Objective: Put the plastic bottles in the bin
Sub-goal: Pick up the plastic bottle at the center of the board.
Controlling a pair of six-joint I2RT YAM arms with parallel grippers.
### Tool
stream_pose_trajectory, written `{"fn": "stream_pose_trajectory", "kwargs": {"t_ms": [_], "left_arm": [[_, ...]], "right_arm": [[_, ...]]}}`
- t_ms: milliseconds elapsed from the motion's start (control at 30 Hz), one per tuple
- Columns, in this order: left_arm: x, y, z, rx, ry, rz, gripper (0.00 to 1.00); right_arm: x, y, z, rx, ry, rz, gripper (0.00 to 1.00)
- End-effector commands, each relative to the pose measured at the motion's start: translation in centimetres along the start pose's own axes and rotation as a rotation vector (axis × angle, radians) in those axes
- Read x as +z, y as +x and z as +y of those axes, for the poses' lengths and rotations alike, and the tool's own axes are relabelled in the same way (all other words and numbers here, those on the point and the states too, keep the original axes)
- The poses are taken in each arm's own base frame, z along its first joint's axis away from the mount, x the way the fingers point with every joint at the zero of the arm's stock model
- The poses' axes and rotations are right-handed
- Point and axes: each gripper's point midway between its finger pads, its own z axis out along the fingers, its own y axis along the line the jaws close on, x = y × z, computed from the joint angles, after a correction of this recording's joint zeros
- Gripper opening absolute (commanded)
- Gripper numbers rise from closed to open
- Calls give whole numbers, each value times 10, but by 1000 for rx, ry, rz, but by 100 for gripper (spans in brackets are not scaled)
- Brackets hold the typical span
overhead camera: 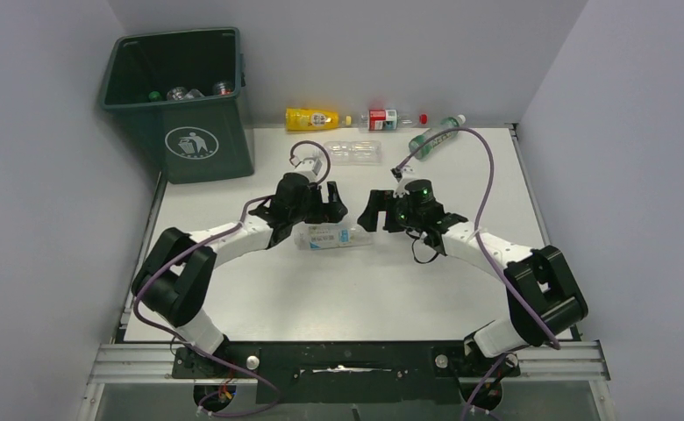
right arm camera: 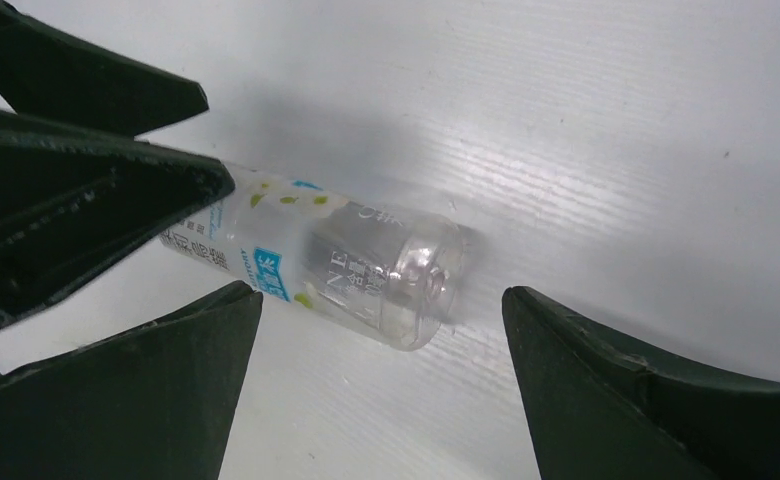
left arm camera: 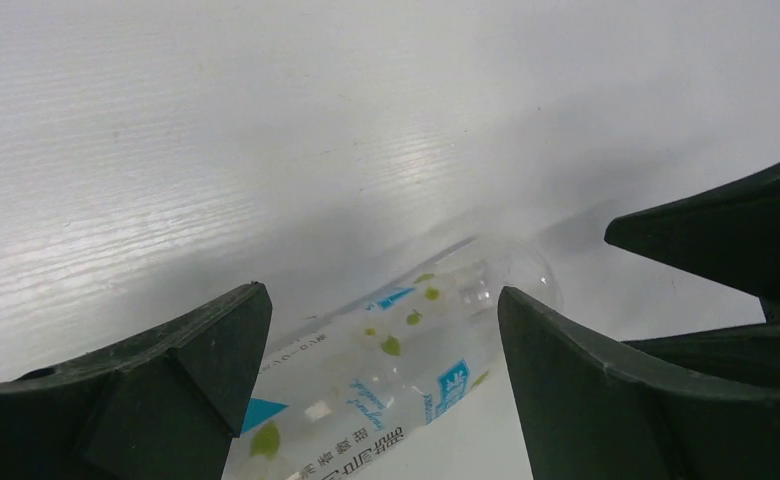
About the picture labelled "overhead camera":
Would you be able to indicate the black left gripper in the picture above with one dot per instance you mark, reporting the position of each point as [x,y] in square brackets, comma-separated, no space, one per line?
[324,215]

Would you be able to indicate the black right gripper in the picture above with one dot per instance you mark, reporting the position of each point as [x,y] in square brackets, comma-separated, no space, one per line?
[381,201]

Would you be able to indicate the white blue label tea bottle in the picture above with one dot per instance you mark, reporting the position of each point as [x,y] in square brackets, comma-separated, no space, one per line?
[331,236]

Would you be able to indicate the clear unlabelled bottle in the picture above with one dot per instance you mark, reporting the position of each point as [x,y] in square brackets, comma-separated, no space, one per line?
[354,153]

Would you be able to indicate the green tinted bottle white cap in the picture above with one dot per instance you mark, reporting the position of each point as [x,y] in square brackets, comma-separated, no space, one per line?
[424,144]

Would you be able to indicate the red label bottle front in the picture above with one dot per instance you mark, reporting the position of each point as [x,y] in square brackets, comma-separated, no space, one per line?
[222,88]

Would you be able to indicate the blue label crushed bottle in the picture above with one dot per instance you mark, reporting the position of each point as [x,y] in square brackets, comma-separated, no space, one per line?
[182,93]

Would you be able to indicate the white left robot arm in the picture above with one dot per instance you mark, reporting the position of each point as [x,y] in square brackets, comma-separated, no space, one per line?
[174,279]

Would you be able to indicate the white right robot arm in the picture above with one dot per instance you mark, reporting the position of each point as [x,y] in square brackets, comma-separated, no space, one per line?
[544,298]

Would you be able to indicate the dark green trash bin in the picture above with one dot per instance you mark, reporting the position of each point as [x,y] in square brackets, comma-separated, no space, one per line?
[200,140]

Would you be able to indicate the red label bottle red cap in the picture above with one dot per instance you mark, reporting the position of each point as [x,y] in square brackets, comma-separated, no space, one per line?
[390,120]

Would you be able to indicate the yellow juice bottle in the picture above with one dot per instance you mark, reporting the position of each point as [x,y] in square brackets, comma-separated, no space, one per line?
[314,120]

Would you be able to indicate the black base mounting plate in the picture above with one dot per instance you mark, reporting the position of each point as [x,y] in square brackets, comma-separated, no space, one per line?
[441,371]

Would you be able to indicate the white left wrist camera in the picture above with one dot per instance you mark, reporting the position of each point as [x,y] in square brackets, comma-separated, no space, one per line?
[309,167]

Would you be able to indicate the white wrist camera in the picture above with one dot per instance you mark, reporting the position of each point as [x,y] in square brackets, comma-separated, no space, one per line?
[403,175]
[309,167]

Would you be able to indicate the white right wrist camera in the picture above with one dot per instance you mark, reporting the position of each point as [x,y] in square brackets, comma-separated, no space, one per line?
[403,175]

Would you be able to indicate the aluminium frame rail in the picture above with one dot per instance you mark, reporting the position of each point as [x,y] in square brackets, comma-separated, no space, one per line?
[153,363]

